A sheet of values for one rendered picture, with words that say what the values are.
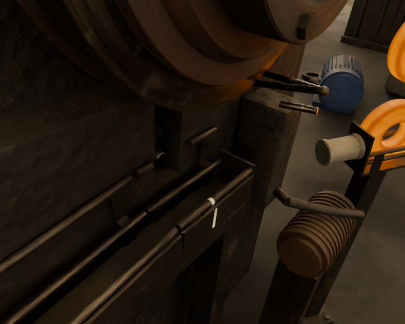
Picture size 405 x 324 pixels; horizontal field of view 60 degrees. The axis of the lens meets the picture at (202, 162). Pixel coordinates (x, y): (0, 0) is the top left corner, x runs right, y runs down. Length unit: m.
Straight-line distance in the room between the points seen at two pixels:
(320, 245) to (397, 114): 0.33
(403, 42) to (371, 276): 0.99
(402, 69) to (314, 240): 0.39
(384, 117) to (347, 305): 0.78
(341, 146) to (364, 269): 0.83
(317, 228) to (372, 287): 0.73
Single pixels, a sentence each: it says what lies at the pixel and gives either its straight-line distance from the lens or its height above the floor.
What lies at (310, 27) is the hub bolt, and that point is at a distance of 0.35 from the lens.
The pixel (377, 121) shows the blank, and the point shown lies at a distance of 0.85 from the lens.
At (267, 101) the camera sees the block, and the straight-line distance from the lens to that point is 0.67.
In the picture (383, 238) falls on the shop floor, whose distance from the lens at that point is 1.74.
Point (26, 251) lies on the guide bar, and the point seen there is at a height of 0.74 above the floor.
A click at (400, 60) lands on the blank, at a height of 0.88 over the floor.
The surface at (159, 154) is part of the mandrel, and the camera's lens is 0.57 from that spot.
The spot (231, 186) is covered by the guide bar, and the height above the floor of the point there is 0.71.
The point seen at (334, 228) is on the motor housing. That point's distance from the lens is 0.86.
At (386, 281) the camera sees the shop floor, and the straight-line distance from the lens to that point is 1.57.
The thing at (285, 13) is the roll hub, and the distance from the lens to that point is 0.32.
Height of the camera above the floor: 1.07
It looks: 35 degrees down
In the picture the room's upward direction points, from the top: 6 degrees clockwise
